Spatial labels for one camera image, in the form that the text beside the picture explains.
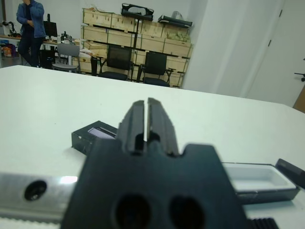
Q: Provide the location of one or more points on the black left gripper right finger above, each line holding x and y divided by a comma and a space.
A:
162, 128

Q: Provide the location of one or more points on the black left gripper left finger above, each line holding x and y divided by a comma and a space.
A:
133, 128

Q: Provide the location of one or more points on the black box lid silver strip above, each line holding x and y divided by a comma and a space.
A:
83, 140

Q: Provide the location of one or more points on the black phone-like camera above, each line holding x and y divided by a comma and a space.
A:
289, 170

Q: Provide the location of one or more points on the small black desk robot arm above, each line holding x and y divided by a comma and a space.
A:
12, 28

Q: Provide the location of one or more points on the black box base white lining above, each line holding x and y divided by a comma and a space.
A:
250, 177

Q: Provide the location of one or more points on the black mesh chair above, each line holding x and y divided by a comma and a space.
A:
156, 63
119, 56

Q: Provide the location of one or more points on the pale wooden crate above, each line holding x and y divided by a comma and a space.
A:
152, 29
94, 35
171, 31
122, 39
96, 17
126, 23
152, 43
177, 48

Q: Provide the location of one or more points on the white plastic bag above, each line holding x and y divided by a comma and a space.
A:
87, 53

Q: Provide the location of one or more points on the black stand pole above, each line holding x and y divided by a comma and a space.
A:
137, 35

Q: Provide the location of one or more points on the grey plastic chair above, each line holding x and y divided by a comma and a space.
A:
68, 50

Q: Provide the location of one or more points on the black flat bag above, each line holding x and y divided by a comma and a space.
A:
176, 22

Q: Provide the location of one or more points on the black computer tower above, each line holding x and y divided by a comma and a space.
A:
46, 58

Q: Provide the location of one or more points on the black desk gadget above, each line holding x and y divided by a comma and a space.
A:
64, 37

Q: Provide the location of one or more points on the wooden desk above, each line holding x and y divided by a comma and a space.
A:
51, 42

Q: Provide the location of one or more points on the black computer monitor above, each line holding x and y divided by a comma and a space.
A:
50, 28

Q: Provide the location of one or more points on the brown board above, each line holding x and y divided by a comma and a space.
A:
300, 100

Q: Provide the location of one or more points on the person in blue jacket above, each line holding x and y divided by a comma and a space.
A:
35, 21

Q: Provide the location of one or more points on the orange bag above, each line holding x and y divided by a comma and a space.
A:
6, 51

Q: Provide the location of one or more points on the black chair caster base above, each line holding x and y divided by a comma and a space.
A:
301, 75

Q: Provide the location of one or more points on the white door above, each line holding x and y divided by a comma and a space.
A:
290, 47

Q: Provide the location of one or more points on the black open-frame case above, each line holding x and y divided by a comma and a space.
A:
143, 17

